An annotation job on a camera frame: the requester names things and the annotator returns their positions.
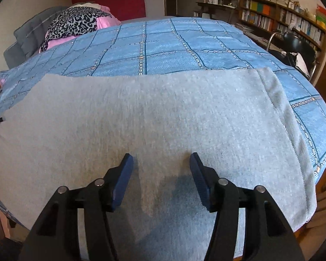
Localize grey padded headboard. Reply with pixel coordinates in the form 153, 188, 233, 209
4, 5, 71, 70

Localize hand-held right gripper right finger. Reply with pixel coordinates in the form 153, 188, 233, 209
190, 152, 306, 261

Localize blue checked blanket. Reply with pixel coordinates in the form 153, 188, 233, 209
0, 17, 326, 227

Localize leopard print cloth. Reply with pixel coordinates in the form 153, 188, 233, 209
40, 7, 113, 53

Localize wooden desk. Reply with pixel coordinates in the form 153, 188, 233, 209
196, 1, 241, 23

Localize pink quilt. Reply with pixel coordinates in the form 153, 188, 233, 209
45, 4, 121, 50

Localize stack of magazines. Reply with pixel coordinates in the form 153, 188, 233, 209
235, 23, 254, 33

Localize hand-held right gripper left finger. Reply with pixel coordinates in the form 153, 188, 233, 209
18, 154, 134, 261

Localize white cloth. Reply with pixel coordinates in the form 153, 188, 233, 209
295, 52, 310, 72

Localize wooden bookshelf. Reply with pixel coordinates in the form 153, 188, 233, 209
238, 0, 326, 60

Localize grey pants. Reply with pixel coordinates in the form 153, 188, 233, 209
0, 67, 317, 260

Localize black chair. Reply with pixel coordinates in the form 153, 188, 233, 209
266, 32, 319, 82

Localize coloured folders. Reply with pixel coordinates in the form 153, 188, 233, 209
315, 5, 326, 28

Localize cream cloth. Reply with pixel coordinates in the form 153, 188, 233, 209
71, 2, 102, 10

